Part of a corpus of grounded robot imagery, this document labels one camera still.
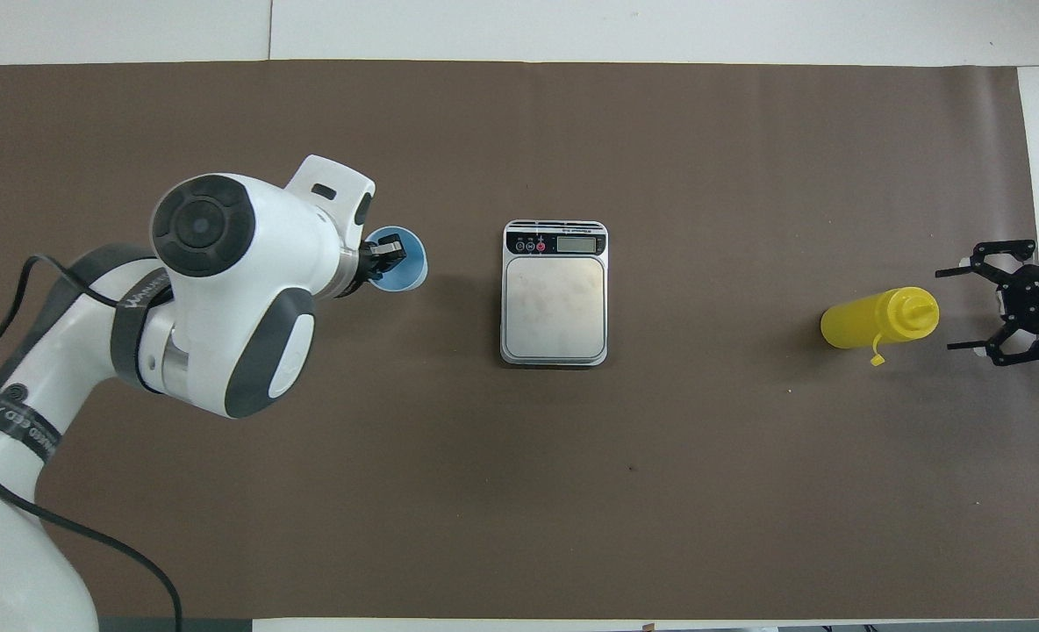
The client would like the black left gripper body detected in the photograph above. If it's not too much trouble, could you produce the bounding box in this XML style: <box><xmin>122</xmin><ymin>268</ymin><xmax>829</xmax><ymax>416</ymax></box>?
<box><xmin>347</xmin><ymin>246</ymin><xmax>382</xmax><ymax>296</ymax></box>

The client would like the light blue plastic cup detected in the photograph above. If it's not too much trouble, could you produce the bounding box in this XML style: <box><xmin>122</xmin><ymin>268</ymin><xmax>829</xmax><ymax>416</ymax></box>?
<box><xmin>363</xmin><ymin>226</ymin><xmax>429</xmax><ymax>293</ymax></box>

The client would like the yellow squeeze bottle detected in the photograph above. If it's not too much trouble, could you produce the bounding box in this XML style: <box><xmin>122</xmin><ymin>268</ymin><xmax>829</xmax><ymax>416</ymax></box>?
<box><xmin>820</xmin><ymin>286</ymin><xmax>941</xmax><ymax>367</ymax></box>

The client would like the silver digital kitchen scale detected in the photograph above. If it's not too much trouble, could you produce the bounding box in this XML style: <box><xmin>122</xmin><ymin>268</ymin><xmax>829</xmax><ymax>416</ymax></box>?
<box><xmin>499</xmin><ymin>219</ymin><xmax>610</xmax><ymax>368</ymax></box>

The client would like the brown paper table mat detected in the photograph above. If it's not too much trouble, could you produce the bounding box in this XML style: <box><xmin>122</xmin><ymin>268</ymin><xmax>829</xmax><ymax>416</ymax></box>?
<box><xmin>0</xmin><ymin>60</ymin><xmax>1039</xmax><ymax>621</ymax></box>

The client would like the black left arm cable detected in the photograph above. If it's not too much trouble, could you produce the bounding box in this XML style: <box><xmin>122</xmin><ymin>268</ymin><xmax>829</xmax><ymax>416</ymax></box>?
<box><xmin>0</xmin><ymin>255</ymin><xmax>183</xmax><ymax>632</ymax></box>

